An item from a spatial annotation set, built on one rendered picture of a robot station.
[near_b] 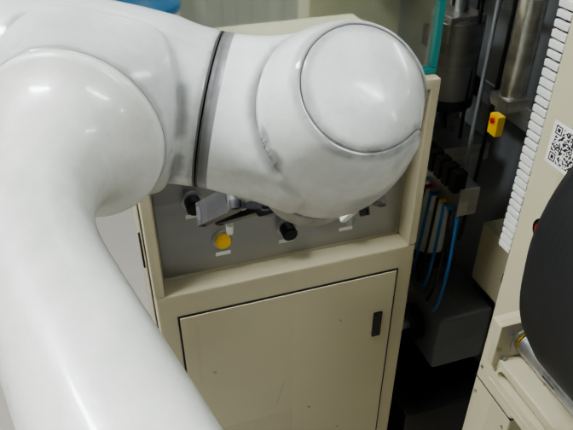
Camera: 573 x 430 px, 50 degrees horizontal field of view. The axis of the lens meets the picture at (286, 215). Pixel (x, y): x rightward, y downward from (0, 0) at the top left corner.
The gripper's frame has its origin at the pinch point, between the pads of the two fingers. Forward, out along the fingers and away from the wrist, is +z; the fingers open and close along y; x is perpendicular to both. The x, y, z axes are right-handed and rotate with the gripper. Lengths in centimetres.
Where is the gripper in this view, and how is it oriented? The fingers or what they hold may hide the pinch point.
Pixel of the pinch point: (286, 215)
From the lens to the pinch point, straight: 71.9
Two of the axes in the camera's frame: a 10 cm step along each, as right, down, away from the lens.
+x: 1.2, 9.8, -1.5
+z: -0.9, 1.6, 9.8
